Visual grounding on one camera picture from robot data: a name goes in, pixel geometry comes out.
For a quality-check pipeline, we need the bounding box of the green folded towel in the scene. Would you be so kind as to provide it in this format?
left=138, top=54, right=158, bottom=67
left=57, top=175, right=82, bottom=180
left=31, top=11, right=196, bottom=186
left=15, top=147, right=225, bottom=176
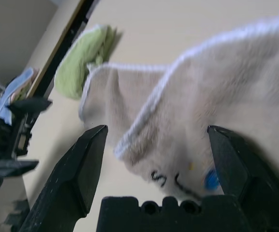
left=54, top=25, right=118, bottom=100

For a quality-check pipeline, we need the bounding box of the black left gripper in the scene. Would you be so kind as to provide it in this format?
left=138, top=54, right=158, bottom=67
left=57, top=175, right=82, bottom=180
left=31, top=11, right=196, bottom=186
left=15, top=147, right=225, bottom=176
left=0, top=97, right=53, bottom=177

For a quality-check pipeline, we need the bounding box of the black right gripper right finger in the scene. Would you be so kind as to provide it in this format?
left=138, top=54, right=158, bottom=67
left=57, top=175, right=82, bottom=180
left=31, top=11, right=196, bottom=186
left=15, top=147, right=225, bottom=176
left=206, top=125, right=279, bottom=232

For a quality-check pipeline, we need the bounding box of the light blue cloth pile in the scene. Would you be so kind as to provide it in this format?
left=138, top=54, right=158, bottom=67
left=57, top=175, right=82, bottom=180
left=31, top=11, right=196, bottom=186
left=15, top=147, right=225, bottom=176
left=0, top=67, right=35, bottom=124

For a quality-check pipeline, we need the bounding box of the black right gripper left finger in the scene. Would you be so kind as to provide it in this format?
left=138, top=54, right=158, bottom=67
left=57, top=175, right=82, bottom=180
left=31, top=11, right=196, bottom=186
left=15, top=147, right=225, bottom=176
left=18, top=124, right=109, bottom=232

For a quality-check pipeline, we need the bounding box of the beige towel with white trim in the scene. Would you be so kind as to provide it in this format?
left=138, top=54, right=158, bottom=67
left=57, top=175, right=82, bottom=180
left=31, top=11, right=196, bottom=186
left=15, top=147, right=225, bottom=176
left=78, top=15, right=279, bottom=201

